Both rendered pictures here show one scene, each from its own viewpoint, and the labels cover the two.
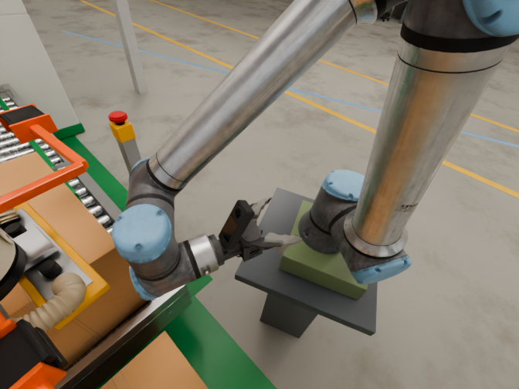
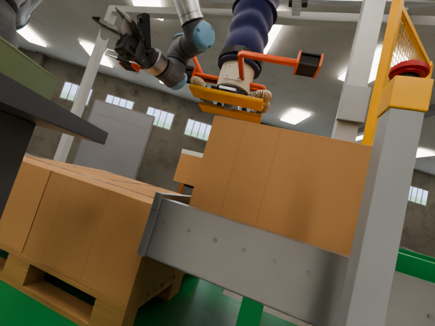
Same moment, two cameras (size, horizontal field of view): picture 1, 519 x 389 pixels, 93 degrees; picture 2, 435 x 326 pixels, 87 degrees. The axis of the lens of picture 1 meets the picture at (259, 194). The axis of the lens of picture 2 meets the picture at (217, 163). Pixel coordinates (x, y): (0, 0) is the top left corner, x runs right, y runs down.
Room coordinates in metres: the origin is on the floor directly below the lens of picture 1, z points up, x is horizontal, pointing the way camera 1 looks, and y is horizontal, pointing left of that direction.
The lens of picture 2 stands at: (1.20, 0.14, 0.68)
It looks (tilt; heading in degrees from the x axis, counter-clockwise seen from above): 6 degrees up; 160
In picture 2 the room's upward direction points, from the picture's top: 16 degrees clockwise
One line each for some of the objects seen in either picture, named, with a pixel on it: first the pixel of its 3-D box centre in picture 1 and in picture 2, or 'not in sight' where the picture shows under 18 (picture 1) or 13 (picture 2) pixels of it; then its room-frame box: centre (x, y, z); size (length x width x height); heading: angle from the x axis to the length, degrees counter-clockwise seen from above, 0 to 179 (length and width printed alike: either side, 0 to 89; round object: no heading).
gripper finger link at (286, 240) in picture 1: (282, 245); (105, 31); (0.33, -0.07, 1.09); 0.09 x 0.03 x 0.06; 88
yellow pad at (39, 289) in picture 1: (35, 252); (226, 94); (0.22, 0.44, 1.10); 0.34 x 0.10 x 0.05; 60
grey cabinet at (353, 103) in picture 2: not in sight; (353, 104); (-0.15, 1.60, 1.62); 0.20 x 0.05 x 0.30; 53
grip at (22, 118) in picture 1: (28, 123); (307, 65); (0.52, 0.62, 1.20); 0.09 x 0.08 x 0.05; 150
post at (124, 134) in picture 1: (147, 202); (358, 323); (0.88, 0.62, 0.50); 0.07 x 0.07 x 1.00; 53
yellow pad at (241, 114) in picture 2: not in sight; (230, 110); (0.06, 0.54, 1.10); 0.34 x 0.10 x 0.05; 60
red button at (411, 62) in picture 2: (118, 118); (407, 76); (0.88, 0.62, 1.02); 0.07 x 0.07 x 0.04
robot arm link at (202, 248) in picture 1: (205, 255); (154, 61); (0.28, 0.10, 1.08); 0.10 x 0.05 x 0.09; 34
